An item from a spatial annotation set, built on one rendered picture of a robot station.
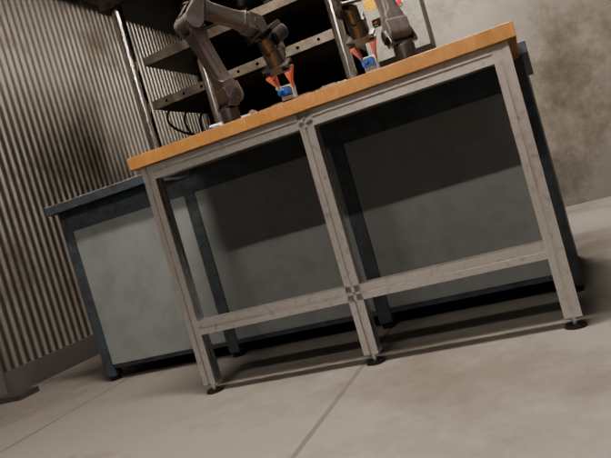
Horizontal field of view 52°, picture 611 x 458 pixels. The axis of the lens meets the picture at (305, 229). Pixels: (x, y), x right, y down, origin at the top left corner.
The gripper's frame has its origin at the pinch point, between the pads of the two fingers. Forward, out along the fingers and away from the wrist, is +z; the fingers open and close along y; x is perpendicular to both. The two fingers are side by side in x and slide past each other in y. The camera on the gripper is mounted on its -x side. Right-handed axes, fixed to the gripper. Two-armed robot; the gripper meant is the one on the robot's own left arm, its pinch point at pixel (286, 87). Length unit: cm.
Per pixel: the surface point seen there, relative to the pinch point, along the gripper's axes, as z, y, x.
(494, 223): 53, -60, 36
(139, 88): 3, 111, -82
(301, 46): 13, 18, -84
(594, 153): 183, -106, -193
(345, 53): 19, -4, -73
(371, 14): 12, -18, -92
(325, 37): 12, 5, -85
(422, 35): 27, -39, -83
